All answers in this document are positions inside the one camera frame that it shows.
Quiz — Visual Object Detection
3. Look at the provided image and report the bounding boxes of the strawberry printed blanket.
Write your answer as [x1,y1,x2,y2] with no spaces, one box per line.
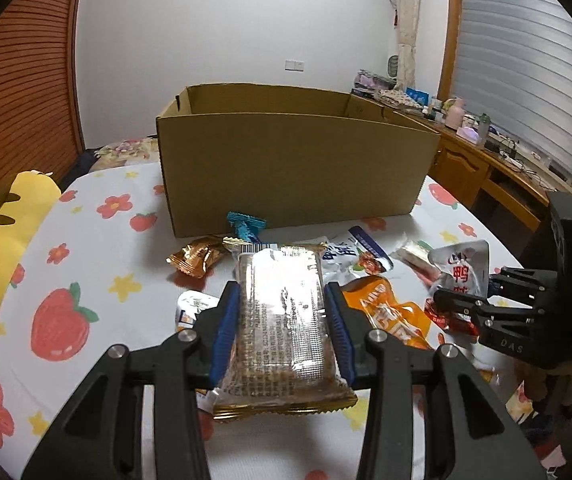
[0,162,556,480]

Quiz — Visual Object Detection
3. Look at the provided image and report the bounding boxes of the pink bottle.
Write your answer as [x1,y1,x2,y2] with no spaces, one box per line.
[444,96,466,131]

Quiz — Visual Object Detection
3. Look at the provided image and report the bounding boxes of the orange snack packet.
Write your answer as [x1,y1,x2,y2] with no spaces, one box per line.
[341,275,434,351]

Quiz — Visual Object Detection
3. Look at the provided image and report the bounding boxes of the patterned folded cloth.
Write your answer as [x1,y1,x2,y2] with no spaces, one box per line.
[376,87,429,109]

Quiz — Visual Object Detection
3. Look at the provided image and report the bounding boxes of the gold foil candy packet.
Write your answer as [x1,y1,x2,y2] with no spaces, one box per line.
[167,236,259,278]

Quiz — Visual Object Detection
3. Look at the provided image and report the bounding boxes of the white and blue snack pouch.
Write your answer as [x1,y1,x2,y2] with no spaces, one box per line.
[316,225,395,291]

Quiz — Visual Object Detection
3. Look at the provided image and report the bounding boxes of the wooden desk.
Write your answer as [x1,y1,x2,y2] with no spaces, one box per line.
[351,90,572,233]

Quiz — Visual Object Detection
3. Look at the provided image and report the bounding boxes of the small cream bar packet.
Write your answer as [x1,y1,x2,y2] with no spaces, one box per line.
[395,240,441,281]

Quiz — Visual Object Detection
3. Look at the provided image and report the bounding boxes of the wooden louvered wardrobe door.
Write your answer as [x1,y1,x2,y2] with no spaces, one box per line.
[0,0,87,221]

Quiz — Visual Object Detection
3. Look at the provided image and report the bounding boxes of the grey window blind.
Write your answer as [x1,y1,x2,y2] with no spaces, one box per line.
[448,0,572,191]

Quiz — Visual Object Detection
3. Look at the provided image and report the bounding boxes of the blue foil candy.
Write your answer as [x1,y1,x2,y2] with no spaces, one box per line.
[227,211,268,243]

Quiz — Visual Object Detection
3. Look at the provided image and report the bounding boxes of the yellow plush toy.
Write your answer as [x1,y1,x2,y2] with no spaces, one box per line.
[0,170,62,348]

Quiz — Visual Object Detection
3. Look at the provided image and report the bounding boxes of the floral quilt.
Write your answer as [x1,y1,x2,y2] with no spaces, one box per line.
[88,137,161,173]

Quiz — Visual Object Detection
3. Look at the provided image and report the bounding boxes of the power strip with cables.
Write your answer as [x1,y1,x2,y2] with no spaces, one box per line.
[486,135,551,172]

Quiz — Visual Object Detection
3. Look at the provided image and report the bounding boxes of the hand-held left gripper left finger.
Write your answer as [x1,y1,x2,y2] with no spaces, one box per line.
[21,280,241,480]

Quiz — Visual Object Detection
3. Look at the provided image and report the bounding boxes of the small white snack packet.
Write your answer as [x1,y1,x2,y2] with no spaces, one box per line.
[176,290,221,333]

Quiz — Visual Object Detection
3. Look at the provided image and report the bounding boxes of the folded purple clothes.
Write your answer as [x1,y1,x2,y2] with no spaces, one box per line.
[353,69,397,93]

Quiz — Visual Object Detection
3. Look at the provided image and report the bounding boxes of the brown cardboard box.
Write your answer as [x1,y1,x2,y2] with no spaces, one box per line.
[156,84,441,239]

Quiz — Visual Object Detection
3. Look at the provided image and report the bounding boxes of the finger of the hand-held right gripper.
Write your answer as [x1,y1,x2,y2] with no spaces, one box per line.
[488,266,562,307]
[426,287,541,341]

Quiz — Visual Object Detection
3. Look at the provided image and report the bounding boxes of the light patterned curtain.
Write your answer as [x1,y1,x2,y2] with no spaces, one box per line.
[395,0,451,92]

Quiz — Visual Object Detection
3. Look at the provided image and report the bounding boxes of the clear cracker packet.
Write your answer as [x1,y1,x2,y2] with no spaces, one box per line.
[211,242,359,423]

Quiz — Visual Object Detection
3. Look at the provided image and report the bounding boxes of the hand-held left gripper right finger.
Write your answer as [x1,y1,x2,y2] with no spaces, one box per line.
[325,281,549,480]

